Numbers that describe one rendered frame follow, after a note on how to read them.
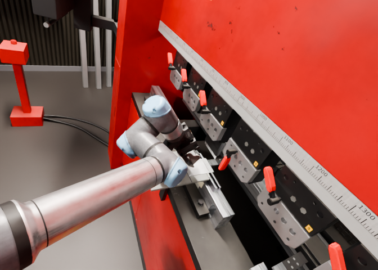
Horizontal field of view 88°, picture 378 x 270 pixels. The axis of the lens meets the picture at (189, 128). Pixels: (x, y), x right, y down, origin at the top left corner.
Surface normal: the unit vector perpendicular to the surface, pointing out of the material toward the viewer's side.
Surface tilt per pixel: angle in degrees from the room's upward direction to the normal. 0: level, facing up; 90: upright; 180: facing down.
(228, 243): 0
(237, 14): 90
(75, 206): 29
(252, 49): 90
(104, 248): 0
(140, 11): 90
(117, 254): 0
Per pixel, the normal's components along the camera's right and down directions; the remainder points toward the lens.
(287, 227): -0.87, 0.03
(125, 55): 0.40, 0.63
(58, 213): 0.68, -0.45
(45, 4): 0.19, 0.62
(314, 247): 0.29, -0.77
